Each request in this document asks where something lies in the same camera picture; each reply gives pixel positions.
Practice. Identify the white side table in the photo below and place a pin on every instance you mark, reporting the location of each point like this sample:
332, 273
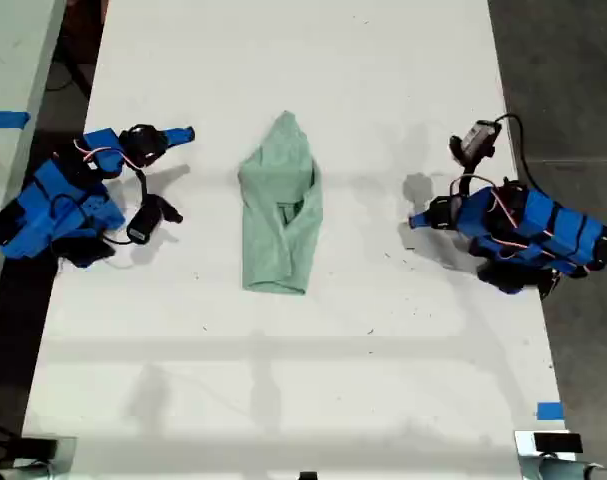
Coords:
8, 60

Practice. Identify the metal table clamp bracket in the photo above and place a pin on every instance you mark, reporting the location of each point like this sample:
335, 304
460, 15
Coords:
524, 450
67, 455

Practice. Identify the small black box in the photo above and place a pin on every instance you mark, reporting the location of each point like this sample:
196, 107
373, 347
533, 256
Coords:
557, 443
39, 448

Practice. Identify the small black edge clip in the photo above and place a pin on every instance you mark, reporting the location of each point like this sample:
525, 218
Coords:
308, 476

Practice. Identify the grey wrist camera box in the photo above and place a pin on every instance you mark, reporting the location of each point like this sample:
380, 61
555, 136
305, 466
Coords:
480, 136

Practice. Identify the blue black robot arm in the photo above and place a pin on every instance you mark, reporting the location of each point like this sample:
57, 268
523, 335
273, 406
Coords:
58, 200
558, 225

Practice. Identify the grey metal pipe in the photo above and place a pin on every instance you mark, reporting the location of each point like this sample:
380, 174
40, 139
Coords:
568, 470
18, 472

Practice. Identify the black camera stalk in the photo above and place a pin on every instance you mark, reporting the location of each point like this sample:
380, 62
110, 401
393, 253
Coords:
468, 172
144, 185

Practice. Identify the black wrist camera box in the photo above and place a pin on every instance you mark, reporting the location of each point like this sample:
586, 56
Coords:
144, 222

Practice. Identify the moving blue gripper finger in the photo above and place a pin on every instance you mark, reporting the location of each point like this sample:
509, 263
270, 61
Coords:
179, 141
423, 226

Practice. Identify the long blue tape strip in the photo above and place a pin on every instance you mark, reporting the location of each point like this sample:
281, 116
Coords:
5, 120

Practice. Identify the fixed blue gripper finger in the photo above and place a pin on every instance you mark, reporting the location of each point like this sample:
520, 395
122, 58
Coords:
424, 217
178, 133

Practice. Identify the pale green t-shirt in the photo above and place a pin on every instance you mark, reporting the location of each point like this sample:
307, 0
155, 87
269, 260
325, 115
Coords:
283, 200

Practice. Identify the short blue tape strip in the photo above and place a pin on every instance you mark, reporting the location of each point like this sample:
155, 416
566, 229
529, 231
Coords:
550, 411

